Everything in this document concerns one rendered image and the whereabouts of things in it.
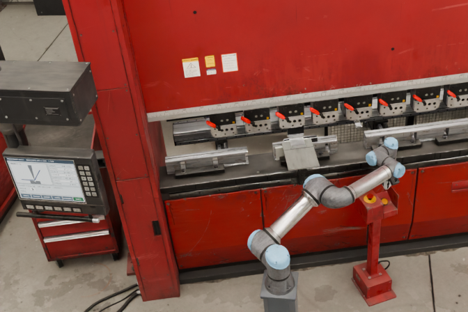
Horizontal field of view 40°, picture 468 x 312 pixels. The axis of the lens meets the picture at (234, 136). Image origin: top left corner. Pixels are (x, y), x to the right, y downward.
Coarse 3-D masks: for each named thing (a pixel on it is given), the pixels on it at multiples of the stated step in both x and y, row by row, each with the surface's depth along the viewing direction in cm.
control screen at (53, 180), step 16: (16, 160) 299; (32, 160) 297; (48, 160) 295; (16, 176) 306; (32, 176) 304; (48, 176) 302; (64, 176) 299; (32, 192) 310; (48, 192) 308; (64, 192) 306; (80, 192) 304
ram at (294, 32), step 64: (128, 0) 321; (192, 0) 324; (256, 0) 327; (320, 0) 330; (384, 0) 333; (448, 0) 337; (256, 64) 349; (320, 64) 353; (384, 64) 356; (448, 64) 360
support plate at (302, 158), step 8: (288, 144) 382; (312, 144) 380; (288, 152) 376; (296, 152) 376; (304, 152) 375; (312, 152) 374; (288, 160) 370; (296, 160) 370; (304, 160) 369; (312, 160) 368; (288, 168) 365; (296, 168) 364; (304, 168) 364
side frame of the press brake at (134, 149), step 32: (64, 0) 296; (96, 0) 297; (96, 32) 307; (128, 32) 327; (96, 64) 317; (128, 64) 318; (128, 96) 329; (96, 128) 339; (128, 128) 341; (160, 128) 436; (128, 160) 353; (160, 160) 408; (128, 192) 366; (128, 224) 381; (160, 224) 384; (160, 256) 399; (160, 288) 417
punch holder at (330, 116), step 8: (312, 104) 369; (320, 104) 368; (328, 104) 369; (336, 104) 369; (312, 112) 376; (320, 112) 371; (328, 112) 372; (336, 112) 372; (320, 120) 375; (328, 120) 375; (336, 120) 376
